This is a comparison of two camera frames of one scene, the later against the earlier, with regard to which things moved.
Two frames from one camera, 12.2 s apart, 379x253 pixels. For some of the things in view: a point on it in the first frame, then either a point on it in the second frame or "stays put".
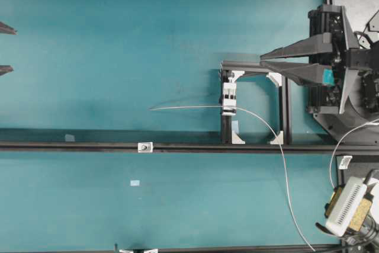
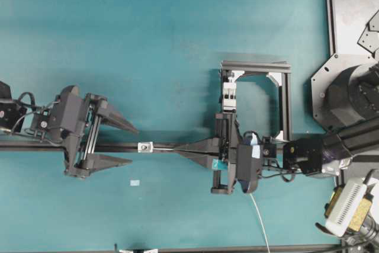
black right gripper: [331, 21] to [226, 146]
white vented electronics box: [346, 207] stays put
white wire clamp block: [229, 99] stays put
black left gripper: [5, 29] to [81, 114]
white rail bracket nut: [145, 147] stays put
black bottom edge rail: [349, 249] stays put
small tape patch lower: [135, 183] stays put
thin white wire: [250, 112] to [251, 195]
